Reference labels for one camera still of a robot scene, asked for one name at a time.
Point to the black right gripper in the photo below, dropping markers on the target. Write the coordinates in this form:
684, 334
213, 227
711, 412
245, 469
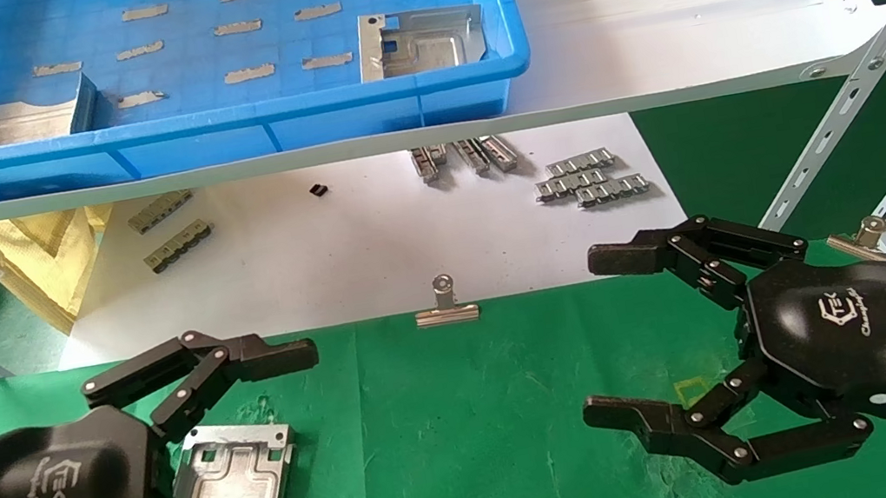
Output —
861, 344

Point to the silver stamped metal plate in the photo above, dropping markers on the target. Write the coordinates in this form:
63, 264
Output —
426, 45
20, 123
233, 491

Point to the grey metal parts stack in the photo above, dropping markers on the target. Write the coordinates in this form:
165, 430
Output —
571, 184

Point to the silver binder clip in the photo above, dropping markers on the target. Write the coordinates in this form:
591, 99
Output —
446, 312
867, 234

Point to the green table cloth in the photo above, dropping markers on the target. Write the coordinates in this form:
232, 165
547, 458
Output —
454, 441

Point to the small black part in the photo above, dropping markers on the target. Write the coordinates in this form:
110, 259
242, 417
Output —
319, 189

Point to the yellow mesh cloth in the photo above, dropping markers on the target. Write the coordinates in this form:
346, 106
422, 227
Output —
32, 258

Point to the white metal shelf rack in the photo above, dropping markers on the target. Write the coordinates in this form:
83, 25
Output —
639, 35

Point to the blue plastic bin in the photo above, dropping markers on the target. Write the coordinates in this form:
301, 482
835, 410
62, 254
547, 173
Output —
215, 134

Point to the right metal bracket stack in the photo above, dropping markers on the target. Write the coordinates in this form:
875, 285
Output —
613, 190

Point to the dull grey toothed rail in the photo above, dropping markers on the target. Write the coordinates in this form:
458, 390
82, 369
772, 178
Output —
160, 212
179, 245

